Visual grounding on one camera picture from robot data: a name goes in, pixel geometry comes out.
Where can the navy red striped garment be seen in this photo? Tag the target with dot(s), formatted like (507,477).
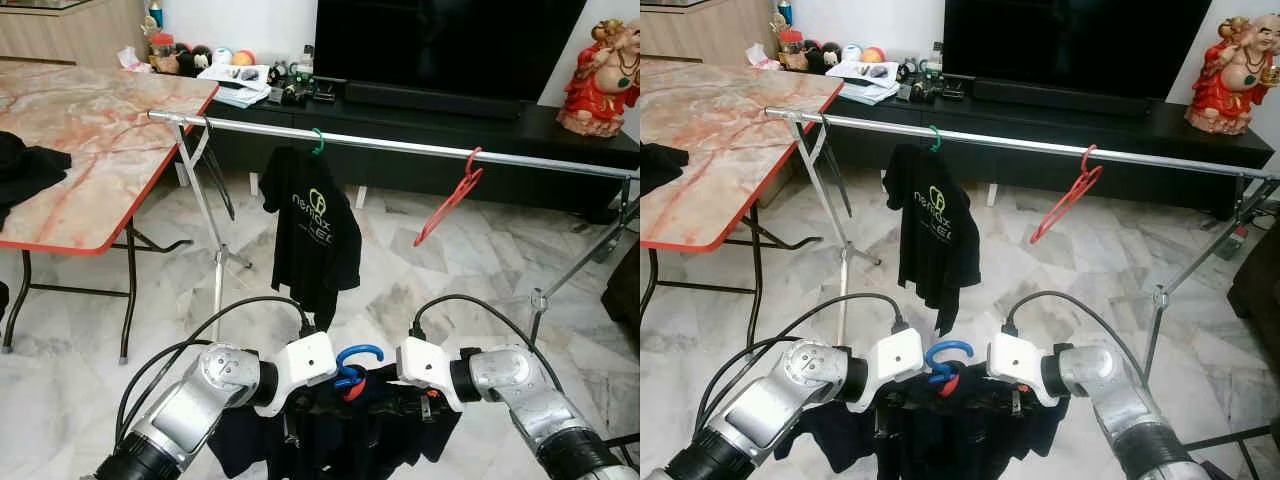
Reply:
(350,440)
(950,430)

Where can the blue plastic hanger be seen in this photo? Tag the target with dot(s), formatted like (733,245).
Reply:
(950,345)
(360,350)

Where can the plain black garment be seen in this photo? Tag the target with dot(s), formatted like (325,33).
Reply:
(25,165)
(660,165)

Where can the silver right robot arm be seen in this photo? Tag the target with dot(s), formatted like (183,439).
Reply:
(520,390)
(1110,385)

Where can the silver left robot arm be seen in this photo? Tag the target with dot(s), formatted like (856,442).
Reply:
(190,400)
(790,395)

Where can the red hanger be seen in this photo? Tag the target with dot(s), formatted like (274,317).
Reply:
(445,205)
(1065,200)

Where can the green hanger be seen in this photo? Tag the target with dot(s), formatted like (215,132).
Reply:
(937,148)
(318,150)

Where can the black printed t-shirt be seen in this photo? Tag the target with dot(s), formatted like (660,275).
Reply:
(935,250)
(310,250)

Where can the black TV console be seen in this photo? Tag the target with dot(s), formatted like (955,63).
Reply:
(1010,175)
(385,175)

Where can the silver clothes rack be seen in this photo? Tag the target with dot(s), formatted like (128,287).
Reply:
(1020,145)
(400,147)

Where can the small white red box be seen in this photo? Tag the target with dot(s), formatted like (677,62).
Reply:
(1237,243)

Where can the black soundbar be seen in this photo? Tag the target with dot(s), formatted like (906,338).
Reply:
(430,100)
(1060,97)

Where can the white paper stack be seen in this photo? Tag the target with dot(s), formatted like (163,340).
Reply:
(860,82)
(235,85)

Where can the marble top folding table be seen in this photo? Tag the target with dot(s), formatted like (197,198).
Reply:
(720,130)
(90,130)

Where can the orange ball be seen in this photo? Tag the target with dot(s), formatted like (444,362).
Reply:
(243,57)
(873,54)

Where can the white ball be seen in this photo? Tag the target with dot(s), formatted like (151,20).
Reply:
(852,53)
(222,55)

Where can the red lidded jar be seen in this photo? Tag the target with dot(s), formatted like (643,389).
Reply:
(163,55)
(790,50)

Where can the black television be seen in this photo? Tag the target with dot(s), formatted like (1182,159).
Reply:
(450,45)
(1075,42)

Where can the pink tissue pack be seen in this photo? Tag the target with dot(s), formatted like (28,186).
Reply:
(762,56)
(133,58)

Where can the red laughing Buddha statue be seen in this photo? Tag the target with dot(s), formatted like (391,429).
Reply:
(1230,85)
(600,85)

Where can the blue decorative bottle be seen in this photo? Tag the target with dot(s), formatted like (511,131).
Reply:
(785,12)
(153,18)

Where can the light wooden cabinet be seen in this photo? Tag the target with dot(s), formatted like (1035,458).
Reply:
(70,30)
(700,28)

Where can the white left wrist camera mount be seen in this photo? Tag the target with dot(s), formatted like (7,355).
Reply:
(305,358)
(895,352)

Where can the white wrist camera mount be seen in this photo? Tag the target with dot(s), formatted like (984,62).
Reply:
(305,358)
(1020,358)
(425,362)
(895,352)

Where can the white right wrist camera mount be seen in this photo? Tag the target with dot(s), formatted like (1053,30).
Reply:
(425,362)
(1020,358)

